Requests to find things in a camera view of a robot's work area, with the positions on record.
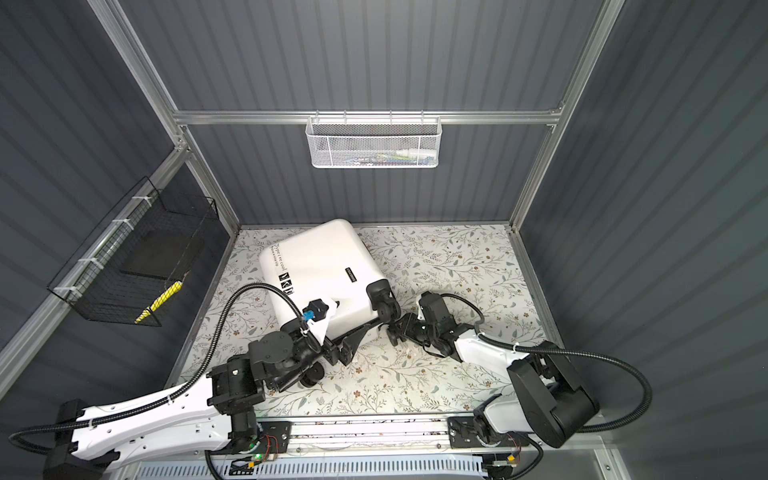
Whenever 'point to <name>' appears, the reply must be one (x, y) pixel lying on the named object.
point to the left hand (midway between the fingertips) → (353, 316)
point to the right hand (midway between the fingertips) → (400, 329)
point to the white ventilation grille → (314, 468)
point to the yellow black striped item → (160, 300)
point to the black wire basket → (94, 284)
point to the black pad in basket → (165, 253)
